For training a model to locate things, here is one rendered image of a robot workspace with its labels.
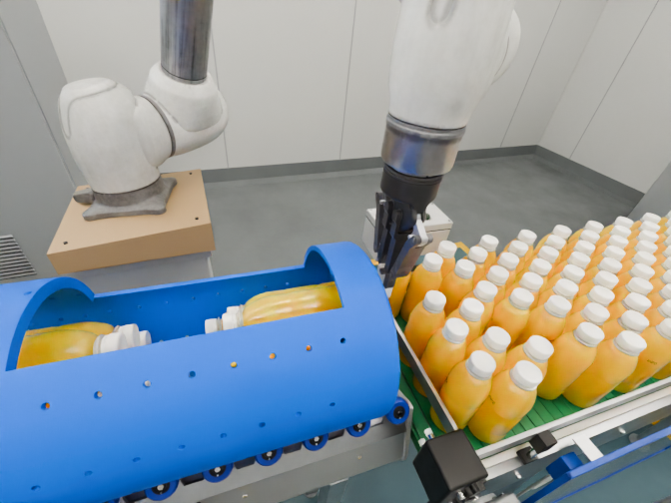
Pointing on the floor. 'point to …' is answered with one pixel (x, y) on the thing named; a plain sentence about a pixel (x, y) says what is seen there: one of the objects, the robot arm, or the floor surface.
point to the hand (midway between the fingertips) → (384, 281)
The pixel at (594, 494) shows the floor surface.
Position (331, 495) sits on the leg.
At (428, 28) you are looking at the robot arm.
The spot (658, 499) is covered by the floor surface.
